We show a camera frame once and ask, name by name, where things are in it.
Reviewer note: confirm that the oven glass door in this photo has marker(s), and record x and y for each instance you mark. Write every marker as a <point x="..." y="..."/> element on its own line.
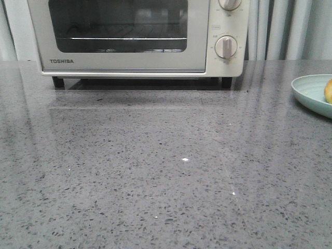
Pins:
<point x="121" y="36"/>

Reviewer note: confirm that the golden croissant bread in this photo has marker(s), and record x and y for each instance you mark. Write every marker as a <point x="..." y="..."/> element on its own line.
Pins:
<point x="328" y="92"/>

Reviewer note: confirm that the lower oven knob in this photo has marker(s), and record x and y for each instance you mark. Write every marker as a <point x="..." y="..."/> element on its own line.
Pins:
<point x="226" y="47"/>

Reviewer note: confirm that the oven knob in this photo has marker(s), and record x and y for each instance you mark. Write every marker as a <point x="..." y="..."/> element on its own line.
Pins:
<point x="226" y="47"/>
<point x="229" y="5"/>

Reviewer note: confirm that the white Toshiba toaster oven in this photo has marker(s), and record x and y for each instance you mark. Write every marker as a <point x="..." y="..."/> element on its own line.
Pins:
<point x="220" y="23"/>

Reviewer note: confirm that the upper oven knob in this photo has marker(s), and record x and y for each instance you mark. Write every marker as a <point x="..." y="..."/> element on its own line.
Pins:
<point x="229" y="5"/>

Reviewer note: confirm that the light green plate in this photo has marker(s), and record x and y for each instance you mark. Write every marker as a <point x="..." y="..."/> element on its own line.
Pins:
<point x="309" y="91"/>

